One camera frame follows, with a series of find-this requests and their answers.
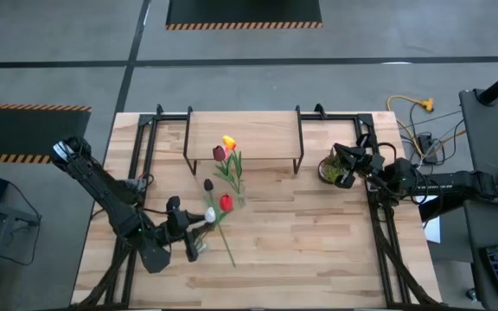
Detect maroon tulip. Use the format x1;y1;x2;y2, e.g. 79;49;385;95
212;144;246;204

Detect wide conical glass vase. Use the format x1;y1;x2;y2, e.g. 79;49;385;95
193;227;212;257

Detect white paper sheet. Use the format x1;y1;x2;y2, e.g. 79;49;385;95
423;214;443;244

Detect wooden shelf black legs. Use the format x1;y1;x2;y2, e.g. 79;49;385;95
182;105;305;176

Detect black metal table frame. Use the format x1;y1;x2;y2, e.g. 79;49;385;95
72;102;445;310

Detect dark purple tulip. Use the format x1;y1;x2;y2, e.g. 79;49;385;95
202;178;237;269

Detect black power strip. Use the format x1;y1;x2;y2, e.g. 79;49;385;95
417;132;440;166

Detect black hazard striped floor mat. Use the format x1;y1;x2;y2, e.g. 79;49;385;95
165;0;324;31
0;102;93;165

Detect succulent plant black bowl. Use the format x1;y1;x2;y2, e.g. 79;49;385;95
316;149;348;186

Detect yellow extension cable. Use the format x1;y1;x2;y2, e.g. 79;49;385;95
386;94;469;155

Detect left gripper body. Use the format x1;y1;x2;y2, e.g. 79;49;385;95
165;195;195;245

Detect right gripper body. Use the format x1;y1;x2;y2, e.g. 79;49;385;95
348;132;386;185

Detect white tulip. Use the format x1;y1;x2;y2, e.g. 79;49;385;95
199;206;218;247

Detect grey side desk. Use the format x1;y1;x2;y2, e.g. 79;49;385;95
458;88;498;311

